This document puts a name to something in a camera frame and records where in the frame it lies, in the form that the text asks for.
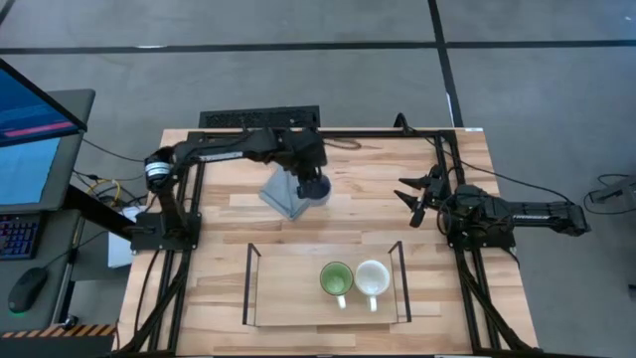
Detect black floor grille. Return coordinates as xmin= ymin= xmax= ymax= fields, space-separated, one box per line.
xmin=198 ymin=104 xmax=322 ymax=129

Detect grey-framed computer monitor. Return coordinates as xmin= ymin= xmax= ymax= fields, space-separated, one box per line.
xmin=0 ymin=89 xmax=96 ymax=215

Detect black desk beam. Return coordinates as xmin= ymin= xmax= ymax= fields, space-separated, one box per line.
xmin=64 ymin=183 xmax=135 ymax=238

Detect black-framed computer monitor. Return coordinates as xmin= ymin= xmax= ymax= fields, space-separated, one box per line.
xmin=0 ymin=58 xmax=88 ymax=149

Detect cream ceramic mug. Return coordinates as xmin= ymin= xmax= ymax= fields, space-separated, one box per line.
xmin=354 ymin=260 xmax=392 ymax=313

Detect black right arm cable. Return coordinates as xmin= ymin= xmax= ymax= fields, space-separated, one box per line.
xmin=436 ymin=143 xmax=572 ymax=205

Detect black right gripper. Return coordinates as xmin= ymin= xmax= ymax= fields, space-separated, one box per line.
xmin=393 ymin=163 xmax=454 ymax=213

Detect grey folded cloth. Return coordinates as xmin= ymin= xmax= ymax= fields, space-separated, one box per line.
xmin=257 ymin=166 xmax=324 ymax=222

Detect yellow cable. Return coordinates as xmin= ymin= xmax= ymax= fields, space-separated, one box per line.
xmin=87 ymin=178 xmax=122 ymax=206

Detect white box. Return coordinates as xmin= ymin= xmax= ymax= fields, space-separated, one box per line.
xmin=107 ymin=205 xmax=146 ymax=269

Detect backlit computer keyboard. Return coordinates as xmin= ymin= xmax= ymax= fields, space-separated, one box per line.
xmin=0 ymin=213 xmax=42 ymax=261

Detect black metal table frame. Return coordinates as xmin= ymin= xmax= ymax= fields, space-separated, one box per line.
xmin=106 ymin=126 xmax=543 ymax=357

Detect grey side desk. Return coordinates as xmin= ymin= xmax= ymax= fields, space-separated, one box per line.
xmin=0 ymin=208 xmax=83 ymax=332

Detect black floor cables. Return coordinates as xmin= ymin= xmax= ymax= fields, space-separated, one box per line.
xmin=584 ymin=171 xmax=636 ymax=218

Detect black computer mouse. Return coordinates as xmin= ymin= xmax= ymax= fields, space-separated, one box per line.
xmin=6 ymin=267 xmax=50 ymax=316

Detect hazard-striped black box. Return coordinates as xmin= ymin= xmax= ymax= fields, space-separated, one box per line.
xmin=0 ymin=323 xmax=118 ymax=358

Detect green ceramic mug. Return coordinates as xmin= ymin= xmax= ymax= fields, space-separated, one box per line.
xmin=319 ymin=261 xmax=355 ymax=310

